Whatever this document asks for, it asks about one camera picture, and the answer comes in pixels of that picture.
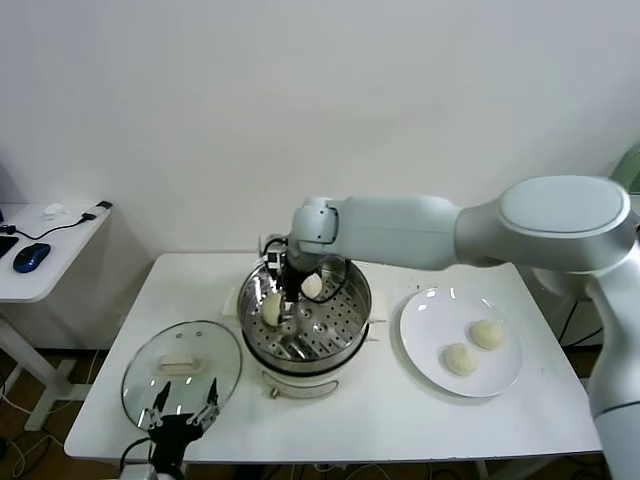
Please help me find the white steamed baozi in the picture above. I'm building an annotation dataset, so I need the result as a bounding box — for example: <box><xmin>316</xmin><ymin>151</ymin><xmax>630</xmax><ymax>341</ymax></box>
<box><xmin>469</xmin><ymin>319</ymin><xmax>506</xmax><ymax>351</ymax></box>
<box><xmin>441</xmin><ymin>343</ymin><xmax>481</xmax><ymax>377</ymax></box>
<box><xmin>301</xmin><ymin>273</ymin><xmax>324</xmax><ymax>300</ymax></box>
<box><xmin>261</xmin><ymin>293</ymin><xmax>285</xmax><ymax>329</ymax></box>

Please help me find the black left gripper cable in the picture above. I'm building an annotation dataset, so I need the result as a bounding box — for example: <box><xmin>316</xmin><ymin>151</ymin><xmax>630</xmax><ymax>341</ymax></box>
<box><xmin>119</xmin><ymin>437</ymin><xmax>152</xmax><ymax>471</ymax></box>

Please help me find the white side desk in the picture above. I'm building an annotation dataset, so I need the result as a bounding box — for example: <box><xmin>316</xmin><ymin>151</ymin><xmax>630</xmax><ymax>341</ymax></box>
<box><xmin>0</xmin><ymin>202</ymin><xmax>114</xmax><ymax>434</ymax></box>

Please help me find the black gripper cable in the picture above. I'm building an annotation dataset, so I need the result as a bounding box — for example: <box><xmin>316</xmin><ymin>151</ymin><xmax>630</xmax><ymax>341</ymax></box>
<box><xmin>119</xmin><ymin>437</ymin><xmax>152</xmax><ymax>471</ymax></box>
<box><xmin>312</xmin><ymin>257</ymin><xmax>352</xmax><ymax>305</ymax></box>

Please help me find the white round plate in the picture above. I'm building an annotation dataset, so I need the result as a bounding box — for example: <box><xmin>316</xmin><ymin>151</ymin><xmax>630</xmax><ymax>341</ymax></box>
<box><xmin>398</xmin><ymin>287</ymin><xmax>525</xmax><ymax>400</ymax></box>

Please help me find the round glass lid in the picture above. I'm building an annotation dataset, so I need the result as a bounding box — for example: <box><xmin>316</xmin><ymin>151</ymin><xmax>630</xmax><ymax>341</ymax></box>
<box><xmin>120</xmin><ymin>320</ymin><xmax>245</xmax><ymax>435</ymax></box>

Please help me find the pale green appliance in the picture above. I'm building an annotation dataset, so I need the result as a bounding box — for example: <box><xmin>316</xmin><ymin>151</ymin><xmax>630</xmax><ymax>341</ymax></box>
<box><xmin>610</xmin><ymin>145</ymin><xmax>640</xmax><ymax>196</ymax></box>

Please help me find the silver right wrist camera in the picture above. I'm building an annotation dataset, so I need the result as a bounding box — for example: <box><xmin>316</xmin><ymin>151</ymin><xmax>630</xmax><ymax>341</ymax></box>
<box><xmin>258</xmin><ymin>233</ymin><xmax>290</xmax><ymax>274</ymax></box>

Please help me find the black cable with grey adapter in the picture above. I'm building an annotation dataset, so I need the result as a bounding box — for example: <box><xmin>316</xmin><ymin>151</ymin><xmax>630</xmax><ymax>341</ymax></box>
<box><xmin>0</xmin><ymin>201</ymin><xmax>114</xmax><ymax>241</ymax></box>

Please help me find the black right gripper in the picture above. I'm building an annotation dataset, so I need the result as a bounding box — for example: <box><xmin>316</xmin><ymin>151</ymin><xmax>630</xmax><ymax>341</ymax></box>
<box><xmin>278</xmin><ymin>248</ymin><xmax>308</xmax><ymax>326</ymax></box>

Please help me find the stainless steel steamer basket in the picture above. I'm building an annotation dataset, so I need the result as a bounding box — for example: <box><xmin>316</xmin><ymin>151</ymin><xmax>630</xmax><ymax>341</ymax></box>
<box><xmin>222</xmin><ymin>249</ymin><xmax>390</xmax><ymax>362</ymax></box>

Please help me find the blue computer mouse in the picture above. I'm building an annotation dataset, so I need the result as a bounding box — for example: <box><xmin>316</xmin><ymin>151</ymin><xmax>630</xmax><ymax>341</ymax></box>
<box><xmin>13</xmin><ymin>243</ymin><xmax>53</xmax><ymax>275</ymax></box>

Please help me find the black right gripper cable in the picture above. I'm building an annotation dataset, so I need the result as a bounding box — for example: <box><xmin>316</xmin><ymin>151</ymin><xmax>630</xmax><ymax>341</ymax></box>
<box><xmin>312</xmin><ymin>257</ymin><xmax>352</xmax><ymax>305</ymax></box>

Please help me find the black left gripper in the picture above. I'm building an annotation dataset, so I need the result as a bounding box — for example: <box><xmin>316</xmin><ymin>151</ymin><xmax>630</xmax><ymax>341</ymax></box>
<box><xmin>138</xmin><ymin>378</ymin><xmax>221</xmax><ymax>465</ymax></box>

